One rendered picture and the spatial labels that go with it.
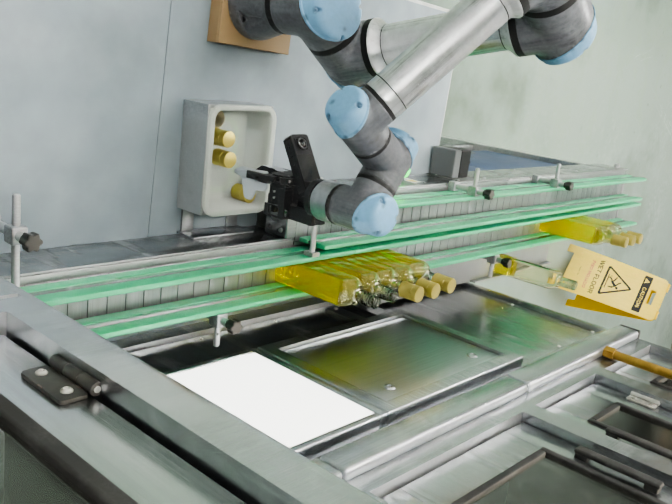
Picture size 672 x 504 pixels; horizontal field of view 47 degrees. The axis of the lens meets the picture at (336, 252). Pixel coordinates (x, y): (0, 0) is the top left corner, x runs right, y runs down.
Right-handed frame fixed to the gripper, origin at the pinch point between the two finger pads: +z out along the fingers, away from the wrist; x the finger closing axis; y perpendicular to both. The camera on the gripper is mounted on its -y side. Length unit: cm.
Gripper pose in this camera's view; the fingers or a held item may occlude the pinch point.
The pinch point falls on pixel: (250, 167)
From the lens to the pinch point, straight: 156.9
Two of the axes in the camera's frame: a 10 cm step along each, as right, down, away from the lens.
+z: -7.3, -2.5, 6.3
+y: -1.1, 9.6, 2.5
